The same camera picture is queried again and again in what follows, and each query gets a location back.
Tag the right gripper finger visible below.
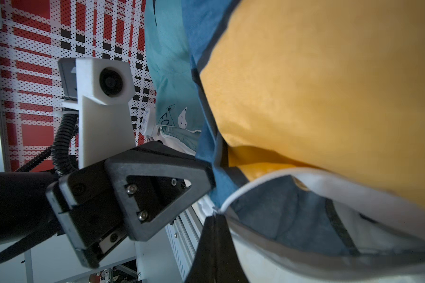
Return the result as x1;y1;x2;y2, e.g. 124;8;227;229
185;214;249;283

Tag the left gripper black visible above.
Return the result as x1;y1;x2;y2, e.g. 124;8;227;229
46;141;216;269

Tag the green cat pillowcase pillow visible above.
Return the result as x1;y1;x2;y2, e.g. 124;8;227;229
145;1;205;152

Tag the blue cartoon pillowcase pillow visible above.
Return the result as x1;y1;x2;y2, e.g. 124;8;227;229
181;1;425;283

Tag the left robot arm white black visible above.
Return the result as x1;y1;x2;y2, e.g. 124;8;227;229
0;141;215;269

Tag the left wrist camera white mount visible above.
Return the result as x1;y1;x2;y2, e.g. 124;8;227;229
58;58;136;168

